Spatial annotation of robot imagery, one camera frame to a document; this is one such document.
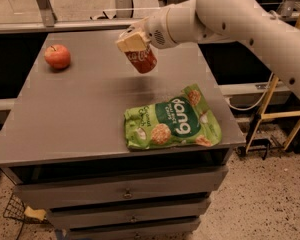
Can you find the grey drawer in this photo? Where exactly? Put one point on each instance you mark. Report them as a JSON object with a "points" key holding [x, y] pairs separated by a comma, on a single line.
{"points": [[130, 214], [121, 188], [136, 231]]}

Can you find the middle grey drawer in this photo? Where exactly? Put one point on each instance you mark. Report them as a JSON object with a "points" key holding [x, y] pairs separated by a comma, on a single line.
{"points": [[130, 214]]}

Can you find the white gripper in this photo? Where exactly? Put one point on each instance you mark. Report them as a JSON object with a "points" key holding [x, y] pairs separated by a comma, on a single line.
{"points": [[155, 27]]}

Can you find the red coke can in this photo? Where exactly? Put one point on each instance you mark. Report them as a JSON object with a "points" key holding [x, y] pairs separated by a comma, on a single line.
{"points": [[143, 61]]}

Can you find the grey metal railing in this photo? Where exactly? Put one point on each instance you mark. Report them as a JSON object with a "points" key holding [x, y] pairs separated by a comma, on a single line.
{"points": [[25, 16]]}

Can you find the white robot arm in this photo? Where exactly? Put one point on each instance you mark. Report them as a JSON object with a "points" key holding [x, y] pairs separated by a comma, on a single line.
{"points": [[275, 43]]}

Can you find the yellow sponge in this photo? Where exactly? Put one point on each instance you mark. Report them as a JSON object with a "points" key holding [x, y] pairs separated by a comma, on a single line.
{"points": [[38, 214]]}

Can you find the top grey drawer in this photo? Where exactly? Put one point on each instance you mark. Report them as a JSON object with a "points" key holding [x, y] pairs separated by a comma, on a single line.
{"points": [[121, 188]]}

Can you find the grey drawer cabinet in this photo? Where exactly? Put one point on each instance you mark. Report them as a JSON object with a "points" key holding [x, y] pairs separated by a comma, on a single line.
{"points": [[69, 125]]}

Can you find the red apple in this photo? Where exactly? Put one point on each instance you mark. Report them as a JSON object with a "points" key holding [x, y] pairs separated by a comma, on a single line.
{"points": [[57, 56]]}

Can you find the green chips bag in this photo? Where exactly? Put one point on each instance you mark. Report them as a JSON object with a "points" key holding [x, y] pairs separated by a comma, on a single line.
{"points": [[184, 120]]}

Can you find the black wire basket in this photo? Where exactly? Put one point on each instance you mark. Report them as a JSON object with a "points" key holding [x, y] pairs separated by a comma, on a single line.
{"points": [[15, 209]]}

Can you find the yellow metal cart frame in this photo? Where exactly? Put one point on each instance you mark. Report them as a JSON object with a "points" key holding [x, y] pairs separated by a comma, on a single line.
{"points": [[253, 144]]}

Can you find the bottom grey drawer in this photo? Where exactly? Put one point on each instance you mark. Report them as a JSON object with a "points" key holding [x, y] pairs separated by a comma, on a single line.
{"points": [[136, 231]]}

